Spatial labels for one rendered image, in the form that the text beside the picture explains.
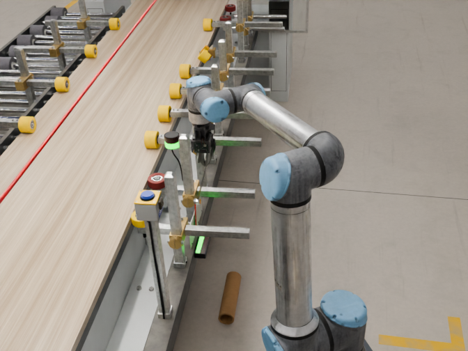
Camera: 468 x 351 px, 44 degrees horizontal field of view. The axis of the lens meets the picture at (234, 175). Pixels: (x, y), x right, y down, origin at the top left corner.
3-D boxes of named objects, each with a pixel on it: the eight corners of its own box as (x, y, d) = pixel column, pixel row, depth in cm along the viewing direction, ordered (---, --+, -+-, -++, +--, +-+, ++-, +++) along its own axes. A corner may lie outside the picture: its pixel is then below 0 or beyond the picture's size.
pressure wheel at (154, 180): (170, 193, 250) (168, 171, 243) (166, 205, 243) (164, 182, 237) (152, 193, 251) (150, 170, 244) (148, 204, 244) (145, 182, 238)
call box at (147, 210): (164, 209, 183) (161, 190, 179) (159, 223, 177) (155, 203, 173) (142, 209, 184) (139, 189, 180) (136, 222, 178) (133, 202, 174)
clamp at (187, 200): (200, 189, 247) (199, 180, 245) (194, 208, 236) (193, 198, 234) (187, 189, 248) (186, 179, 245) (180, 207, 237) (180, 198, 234)
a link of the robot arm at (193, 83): (191, 86, 201) (181, 75, 208) (193, 118, 208) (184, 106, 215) (215, 81, 204) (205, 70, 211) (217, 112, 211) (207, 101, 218)
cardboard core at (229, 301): (241, 271, 310) (233, 313, 286) (241, 282, 315) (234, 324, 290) (226, 271, 311) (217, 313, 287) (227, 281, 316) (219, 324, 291)
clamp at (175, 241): (190, 227, 227) (189, 216, 224) (183, 250, 216) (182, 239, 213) (175, 226, 228) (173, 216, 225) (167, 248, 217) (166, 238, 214)
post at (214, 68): (223, 145, 314) (219, 63, 287) (222, 148, 311) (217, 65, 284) (216, 145, 314) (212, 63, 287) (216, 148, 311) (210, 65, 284)
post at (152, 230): (173, 309, 207) (159, 210, 182) (170, 320, 203) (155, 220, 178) (161, 308, 208) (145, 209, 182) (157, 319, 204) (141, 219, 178)
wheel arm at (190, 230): (250, 235, 221) (249, 226, 219) (248, 241, 219) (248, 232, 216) (140, 229, 227) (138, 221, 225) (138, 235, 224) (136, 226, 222)
